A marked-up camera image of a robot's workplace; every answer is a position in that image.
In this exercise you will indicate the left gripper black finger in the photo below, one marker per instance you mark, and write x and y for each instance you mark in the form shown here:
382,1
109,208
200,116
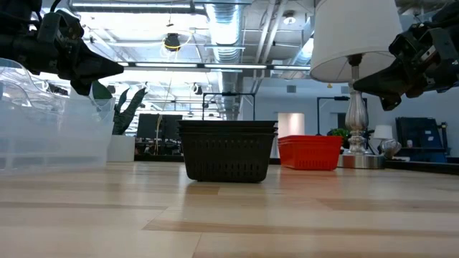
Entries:
82,87
93,66

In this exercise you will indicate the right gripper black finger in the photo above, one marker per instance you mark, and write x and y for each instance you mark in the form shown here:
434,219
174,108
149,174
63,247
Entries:
383,80
391,102

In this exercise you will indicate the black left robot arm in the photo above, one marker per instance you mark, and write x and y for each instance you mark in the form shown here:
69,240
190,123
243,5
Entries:
18,46

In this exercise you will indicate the small white table lamp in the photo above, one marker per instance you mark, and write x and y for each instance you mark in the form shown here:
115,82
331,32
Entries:
383,132

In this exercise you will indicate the silver lamp base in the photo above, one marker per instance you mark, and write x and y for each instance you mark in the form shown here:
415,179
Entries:
356,114

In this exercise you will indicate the shiny silver ornament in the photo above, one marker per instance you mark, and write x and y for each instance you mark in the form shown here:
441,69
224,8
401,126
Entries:
391,147

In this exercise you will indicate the blue equipment rack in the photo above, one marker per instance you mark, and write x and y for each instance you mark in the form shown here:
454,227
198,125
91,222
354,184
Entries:
421,136

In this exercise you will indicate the green artificial plant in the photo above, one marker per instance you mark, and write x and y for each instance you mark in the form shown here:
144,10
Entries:
123,122

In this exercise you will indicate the clear plastic container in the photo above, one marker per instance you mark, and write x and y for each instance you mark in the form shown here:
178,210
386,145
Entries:
14,136
97,143

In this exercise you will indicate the small green plant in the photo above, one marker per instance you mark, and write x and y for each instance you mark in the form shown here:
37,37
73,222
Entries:
339,133

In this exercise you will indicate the long ceiling light strip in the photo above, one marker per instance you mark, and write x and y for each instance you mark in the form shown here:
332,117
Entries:
165,65

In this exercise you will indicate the white plant pot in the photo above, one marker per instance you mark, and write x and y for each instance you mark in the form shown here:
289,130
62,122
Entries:
121,148

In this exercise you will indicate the black pole stand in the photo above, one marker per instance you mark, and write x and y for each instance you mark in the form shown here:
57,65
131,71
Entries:
318,114

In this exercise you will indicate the black computer monitor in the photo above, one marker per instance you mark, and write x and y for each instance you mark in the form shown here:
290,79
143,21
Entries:
147,126
172,126

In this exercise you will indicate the black ceiling device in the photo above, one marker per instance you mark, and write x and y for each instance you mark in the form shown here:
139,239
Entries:
172,42

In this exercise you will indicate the white door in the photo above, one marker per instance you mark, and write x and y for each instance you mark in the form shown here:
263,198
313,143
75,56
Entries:
291,123

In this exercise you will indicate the silver ventilation duct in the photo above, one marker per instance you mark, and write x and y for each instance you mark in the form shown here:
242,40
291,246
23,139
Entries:
226,32

